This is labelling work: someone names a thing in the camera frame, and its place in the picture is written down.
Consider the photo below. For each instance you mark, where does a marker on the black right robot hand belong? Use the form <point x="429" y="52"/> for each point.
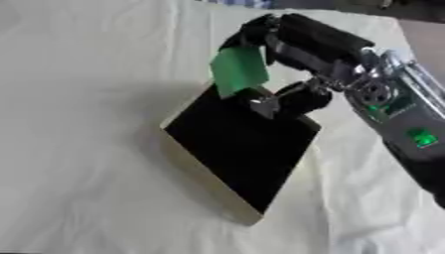
<point x="316" y="38"/>

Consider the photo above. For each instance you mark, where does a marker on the green rectangular block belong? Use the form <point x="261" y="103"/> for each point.
<point x="239" y="71"/>

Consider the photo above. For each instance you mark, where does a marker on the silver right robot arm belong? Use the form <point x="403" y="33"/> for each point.
<point x="400" y="109"/>

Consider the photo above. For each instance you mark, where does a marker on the tan box with black inside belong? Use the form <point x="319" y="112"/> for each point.
<point x="243" y="145"/>

